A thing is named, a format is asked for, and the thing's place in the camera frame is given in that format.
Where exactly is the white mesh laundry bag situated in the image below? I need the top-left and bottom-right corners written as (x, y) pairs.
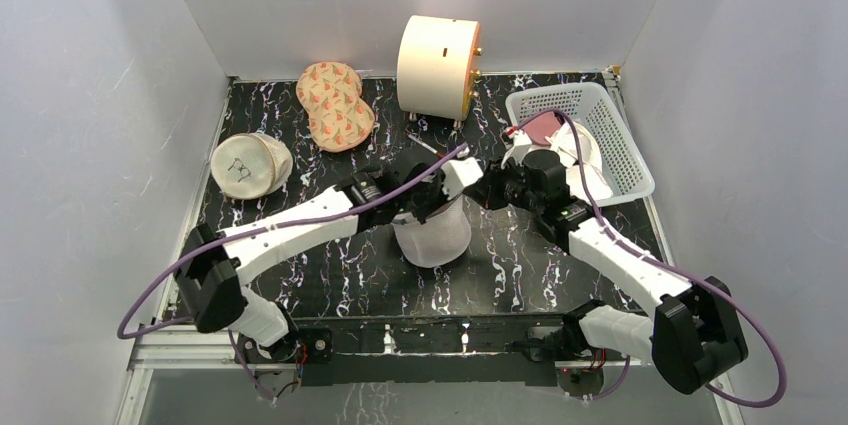
top-left (392, 199), bottom-right (472, 268)

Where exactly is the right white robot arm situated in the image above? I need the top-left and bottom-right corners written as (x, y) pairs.
top-left (464, 150), bottom-right (749, 394)

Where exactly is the brown and white pen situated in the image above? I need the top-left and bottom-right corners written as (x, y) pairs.
top-left (407, 133), bottom-right (444, 158)

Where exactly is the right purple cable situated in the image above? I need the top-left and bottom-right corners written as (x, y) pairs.
top-left (506, 109), bottom-right (790, 410)

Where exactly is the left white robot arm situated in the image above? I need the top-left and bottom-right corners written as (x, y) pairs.
top-left (173, 157), bottom-right (467, 361)

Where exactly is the pink bra in basket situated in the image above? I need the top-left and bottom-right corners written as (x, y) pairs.
top-left (522, 111), bottom-right (563, 146)

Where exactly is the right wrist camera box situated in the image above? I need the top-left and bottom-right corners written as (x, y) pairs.
top-left (501, 129), bottom-right (534, 168)

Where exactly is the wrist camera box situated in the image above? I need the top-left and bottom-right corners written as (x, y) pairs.
top-left (501, 129), bottom-right (534, 168)
top-left (440, 158), bottom-right (484, 200)

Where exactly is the white cylindrical drum appliance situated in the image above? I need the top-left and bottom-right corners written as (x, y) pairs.
top-left (396, 15), bottom-right (482, 129)

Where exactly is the white plastic mesh basket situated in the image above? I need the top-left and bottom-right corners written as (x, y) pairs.
top-left (505, 82), bottom-right (655, 207)

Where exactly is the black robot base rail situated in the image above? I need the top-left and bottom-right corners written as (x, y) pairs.
top-left (235, 312), bottom-right (631, 389)

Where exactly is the white bra in basket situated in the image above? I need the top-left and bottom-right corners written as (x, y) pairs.
top-left (548, 123), bottom-right (613, 203)

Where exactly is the purple cable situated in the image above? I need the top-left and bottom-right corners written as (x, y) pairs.
top-left (117, 142), bottom-right (470, 341)
top-left (506, 109), bottom-right (790, 410)

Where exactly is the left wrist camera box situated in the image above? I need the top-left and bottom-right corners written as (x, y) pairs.
top-left (440, 158), bottom-right (484, 200)

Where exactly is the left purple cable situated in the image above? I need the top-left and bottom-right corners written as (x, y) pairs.
top-left (117, 142), bottom-right (470, 341)

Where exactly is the cream mesh laundry bag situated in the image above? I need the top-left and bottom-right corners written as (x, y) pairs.
top-left (210, 133), bottom-right (294, 200)

